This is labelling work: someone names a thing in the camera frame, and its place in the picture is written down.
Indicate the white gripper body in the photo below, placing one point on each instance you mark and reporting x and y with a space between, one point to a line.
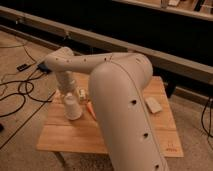
66 84

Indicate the white ceramic cup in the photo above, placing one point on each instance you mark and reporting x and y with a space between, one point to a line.
72 107

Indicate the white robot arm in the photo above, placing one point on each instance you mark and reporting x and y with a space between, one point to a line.
115 84

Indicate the white milk carton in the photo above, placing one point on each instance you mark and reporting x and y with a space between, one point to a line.
82 94

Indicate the black power adapter box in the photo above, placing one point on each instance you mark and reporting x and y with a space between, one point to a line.
43 68

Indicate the orange carrot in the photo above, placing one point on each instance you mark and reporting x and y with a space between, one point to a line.
90 110

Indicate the small black device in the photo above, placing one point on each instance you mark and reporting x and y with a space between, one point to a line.
23 67

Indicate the wooden table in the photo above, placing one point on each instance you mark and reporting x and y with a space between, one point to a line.
83 135

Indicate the white sponge block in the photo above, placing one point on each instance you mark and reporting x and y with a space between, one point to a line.
153 105

